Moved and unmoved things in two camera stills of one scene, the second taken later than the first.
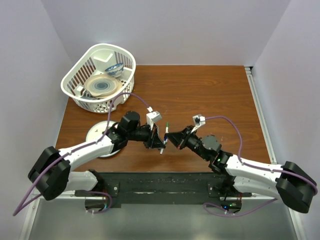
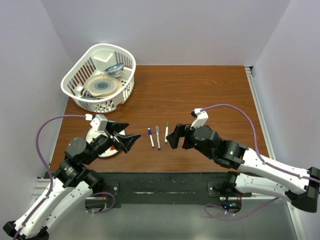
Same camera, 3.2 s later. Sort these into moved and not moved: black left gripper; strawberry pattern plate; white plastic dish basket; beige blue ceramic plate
Moved: black left gripper
Not moved: strawberry pattern plate; white plastic dish basket; beige blue ceramic plate
